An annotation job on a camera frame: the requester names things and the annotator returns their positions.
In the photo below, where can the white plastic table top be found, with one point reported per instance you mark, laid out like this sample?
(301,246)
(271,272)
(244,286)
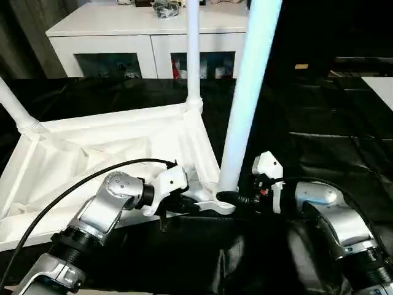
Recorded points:
(73,153)

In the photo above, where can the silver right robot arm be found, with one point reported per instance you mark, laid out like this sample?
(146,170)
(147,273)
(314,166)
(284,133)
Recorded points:
(334,215)

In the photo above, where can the black work mat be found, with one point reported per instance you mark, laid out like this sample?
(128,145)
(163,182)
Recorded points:
(307,123)

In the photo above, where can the small yellow box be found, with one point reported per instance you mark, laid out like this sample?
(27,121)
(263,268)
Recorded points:
(301,66)

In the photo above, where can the white side table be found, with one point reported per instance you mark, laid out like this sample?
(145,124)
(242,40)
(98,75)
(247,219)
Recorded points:
(382,89)

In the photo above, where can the white cabinet with glass doors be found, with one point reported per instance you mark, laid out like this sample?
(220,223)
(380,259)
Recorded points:
(110,24)

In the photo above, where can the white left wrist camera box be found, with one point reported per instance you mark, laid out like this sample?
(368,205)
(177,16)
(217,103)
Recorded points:
(169,184)

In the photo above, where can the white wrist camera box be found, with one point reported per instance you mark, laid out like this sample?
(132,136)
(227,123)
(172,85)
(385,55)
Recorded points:
(169,184)
(269,172)

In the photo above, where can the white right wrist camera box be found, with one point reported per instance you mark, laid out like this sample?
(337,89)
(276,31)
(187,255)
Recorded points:
(269,172)

